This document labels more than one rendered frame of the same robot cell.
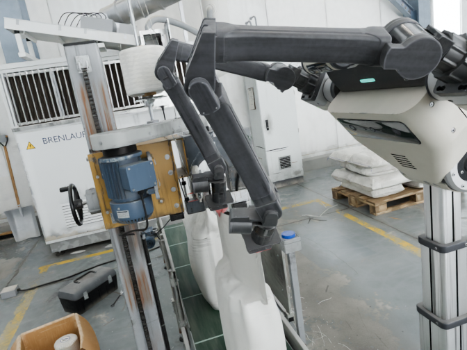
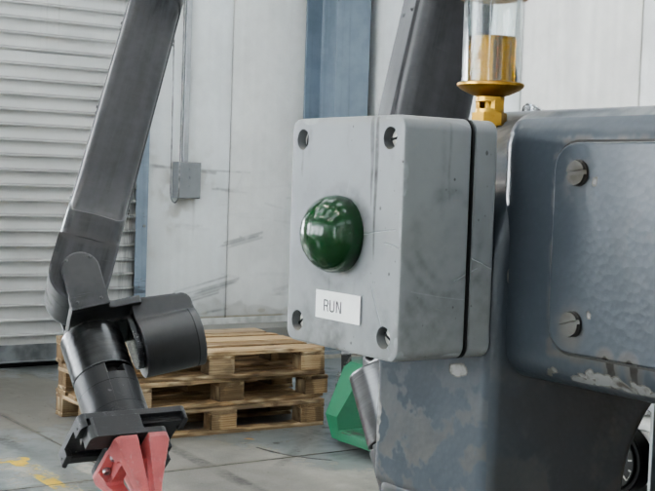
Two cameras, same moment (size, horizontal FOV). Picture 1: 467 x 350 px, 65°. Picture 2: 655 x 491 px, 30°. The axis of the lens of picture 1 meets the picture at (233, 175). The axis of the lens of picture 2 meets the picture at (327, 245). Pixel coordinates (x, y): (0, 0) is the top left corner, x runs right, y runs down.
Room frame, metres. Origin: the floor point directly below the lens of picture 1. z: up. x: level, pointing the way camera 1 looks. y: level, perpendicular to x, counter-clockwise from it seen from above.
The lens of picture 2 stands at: (2.04, -0.26, 1.31)
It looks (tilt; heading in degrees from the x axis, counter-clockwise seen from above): 3 degrees down; 160
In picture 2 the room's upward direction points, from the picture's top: 2 degrees clockwise
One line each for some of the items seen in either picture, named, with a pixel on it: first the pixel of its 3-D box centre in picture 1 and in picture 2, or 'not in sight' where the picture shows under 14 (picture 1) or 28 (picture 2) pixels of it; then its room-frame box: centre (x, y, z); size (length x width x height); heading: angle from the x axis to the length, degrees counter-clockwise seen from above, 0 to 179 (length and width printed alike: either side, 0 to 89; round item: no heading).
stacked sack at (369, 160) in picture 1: (383, 155); not in sight; (3.85, -1.65, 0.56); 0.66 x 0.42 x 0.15; 104
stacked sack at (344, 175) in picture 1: (362, 171); not in sight; (4.24, -1.54, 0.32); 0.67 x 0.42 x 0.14; 108
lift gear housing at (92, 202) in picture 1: (94, 200); not in sight; (1.49, 0.60, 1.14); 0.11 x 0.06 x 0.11; 14
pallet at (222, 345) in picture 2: not in sight; (189, 354); (-4.30, 1.34, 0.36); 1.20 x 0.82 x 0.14; 100
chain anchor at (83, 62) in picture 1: (83, 64); not in sight; (1.47, 0.50, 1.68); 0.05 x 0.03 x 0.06; 104
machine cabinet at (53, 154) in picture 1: (130, 144); not in sight; (4.62, 1.22, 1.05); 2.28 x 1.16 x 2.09; 104
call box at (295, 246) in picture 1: (289, 242); not in sight; (1.49, -0.20, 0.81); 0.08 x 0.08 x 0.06; 14
